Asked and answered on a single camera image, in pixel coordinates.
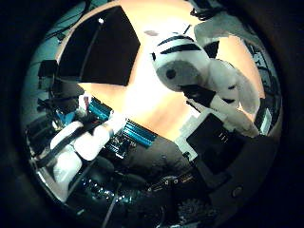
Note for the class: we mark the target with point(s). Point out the zebra plush toy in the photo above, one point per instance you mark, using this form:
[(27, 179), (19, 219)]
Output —
[(180, 63)]

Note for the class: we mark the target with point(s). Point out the black fabric container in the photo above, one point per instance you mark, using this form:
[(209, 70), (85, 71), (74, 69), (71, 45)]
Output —
[(101, 47)]

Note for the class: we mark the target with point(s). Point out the grey crumpled cloth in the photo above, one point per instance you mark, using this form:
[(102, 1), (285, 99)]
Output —
[(221, 25)]

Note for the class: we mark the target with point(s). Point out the black box device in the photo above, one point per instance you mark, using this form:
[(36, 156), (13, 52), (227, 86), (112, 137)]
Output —
[(47, 72)]

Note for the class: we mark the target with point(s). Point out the blue aluminium rail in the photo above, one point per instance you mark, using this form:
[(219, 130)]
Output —
[(139, 133)]

